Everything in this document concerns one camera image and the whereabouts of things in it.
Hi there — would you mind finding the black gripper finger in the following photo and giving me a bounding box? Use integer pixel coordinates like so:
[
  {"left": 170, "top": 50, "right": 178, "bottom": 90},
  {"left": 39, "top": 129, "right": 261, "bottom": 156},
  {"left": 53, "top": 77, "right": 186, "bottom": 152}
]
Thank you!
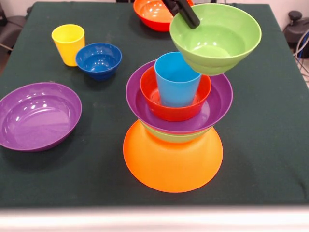
[
  {"left": 178, "top": 0, "right": 201, "bottom": 29},
  {"left": 161, "top": 0, "right": 182, "bottom": 18}
]

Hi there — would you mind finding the large red plastic bowl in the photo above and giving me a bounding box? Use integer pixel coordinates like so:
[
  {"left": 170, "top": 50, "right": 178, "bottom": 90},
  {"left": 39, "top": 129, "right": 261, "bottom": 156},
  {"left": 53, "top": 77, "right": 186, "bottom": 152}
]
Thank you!
[{"left": 133, "top": 0, "right": 195, "bottom": 32}]

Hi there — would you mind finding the small green plastic bowl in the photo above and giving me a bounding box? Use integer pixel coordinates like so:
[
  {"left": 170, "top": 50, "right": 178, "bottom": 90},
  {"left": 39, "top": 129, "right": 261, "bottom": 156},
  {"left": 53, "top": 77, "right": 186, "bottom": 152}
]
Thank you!
[{"left": 169, "top": 3, "right": 262, "bottom": 76}]

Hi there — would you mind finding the light blue plastic cup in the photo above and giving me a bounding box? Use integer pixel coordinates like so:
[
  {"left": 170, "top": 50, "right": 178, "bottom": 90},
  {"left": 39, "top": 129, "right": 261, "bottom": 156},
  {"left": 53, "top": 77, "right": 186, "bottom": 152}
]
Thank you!
[{"left": 154, "top": 51, "right": 202, "bottom": 108}]

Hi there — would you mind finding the purple plastic bowl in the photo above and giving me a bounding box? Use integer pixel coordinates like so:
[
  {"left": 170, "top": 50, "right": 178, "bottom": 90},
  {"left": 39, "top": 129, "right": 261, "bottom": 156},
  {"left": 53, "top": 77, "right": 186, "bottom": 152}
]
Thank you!
[
  {"left": 125, "top": 60, "right": 234, "bottom": 135},
  {"left": 0, "top": 82, "right": 83, "bottom": 152}
]

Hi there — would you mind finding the blue plastic bowl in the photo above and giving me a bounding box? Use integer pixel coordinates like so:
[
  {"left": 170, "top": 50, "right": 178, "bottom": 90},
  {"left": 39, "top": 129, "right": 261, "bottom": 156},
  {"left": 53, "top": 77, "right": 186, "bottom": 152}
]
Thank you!
[{"left": 75, "top": 43, "right": 122, "bottom": 81}]

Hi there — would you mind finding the small red plastic bowl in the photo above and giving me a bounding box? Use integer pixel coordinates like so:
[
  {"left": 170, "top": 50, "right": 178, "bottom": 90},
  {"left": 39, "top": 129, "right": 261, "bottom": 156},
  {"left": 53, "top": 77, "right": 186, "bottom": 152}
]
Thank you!
[{"left": 140, "top": 65, "right": 212, "bottom": 122}]

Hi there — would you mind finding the large green plastic bowl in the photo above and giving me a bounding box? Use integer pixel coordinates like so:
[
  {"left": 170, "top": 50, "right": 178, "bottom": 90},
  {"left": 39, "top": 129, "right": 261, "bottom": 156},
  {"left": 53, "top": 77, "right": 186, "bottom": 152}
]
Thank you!
[{"left": 140, "top": 120, "right": 213, "bottom": 144}]

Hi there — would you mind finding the large orange plastic bowl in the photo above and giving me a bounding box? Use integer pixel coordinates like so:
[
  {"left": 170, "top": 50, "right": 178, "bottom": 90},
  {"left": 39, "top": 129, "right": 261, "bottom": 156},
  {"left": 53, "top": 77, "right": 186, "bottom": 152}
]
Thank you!
[{"left": 123, "top": 120, "right": 224, "bottom": 193}]

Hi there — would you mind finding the dark grey stand base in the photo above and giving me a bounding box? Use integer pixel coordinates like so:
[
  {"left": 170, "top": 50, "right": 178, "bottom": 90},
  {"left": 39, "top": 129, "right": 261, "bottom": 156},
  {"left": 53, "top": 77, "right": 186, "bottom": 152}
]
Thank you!
[
  {"left": 282, "top": 11, "right": 309, "bottom": 46},
  {"left": 0, "top": 4, "right": 28, "bottom": 53}
]

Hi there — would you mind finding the yellow plastic cup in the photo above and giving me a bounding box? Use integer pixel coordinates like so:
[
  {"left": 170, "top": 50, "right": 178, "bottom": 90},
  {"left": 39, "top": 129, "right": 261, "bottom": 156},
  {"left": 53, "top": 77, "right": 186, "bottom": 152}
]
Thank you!
[{"left": 51, "top": 24, "right": 85, "bottom": 67}]

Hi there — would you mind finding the dark green tablecloth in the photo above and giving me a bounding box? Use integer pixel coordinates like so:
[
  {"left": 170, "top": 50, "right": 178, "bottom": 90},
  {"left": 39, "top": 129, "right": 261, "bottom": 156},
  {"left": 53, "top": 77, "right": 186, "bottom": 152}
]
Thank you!
[{"left": 0, "top": 1, "right": 309, "bottom": 208}]

